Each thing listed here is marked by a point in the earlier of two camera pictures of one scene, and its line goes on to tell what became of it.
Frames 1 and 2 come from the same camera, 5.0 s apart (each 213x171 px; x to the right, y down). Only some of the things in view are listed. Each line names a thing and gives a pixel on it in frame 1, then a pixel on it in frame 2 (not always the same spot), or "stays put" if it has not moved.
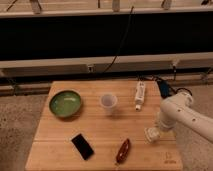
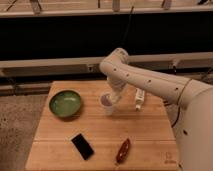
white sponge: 151,135 → 105,100
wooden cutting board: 101,126 stays put
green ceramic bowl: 65,103 stays put
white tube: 140,95 stays put
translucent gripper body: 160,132 → 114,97
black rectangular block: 82,146 stays put
